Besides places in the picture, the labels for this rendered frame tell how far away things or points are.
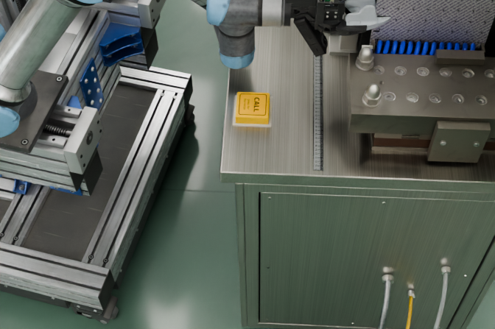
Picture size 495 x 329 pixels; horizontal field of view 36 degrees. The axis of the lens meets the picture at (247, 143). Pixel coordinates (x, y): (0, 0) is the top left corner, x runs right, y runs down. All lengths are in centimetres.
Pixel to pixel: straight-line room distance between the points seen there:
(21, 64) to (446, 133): 82
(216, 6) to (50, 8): 32
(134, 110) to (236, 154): 103
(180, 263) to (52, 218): 42
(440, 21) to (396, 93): 18
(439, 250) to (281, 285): 42
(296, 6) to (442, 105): 34
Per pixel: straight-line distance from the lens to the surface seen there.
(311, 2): 150
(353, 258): 185
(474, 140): 154
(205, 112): 278
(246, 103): 161
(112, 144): 247
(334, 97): 166
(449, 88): 155
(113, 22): 216
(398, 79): 154
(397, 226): 172
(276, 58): 173
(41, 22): 143
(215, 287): 241
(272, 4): 150
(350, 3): 156
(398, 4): 154
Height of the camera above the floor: 218
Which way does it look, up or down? 54 degrees down
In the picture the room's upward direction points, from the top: 1 degrees counter-clockwise
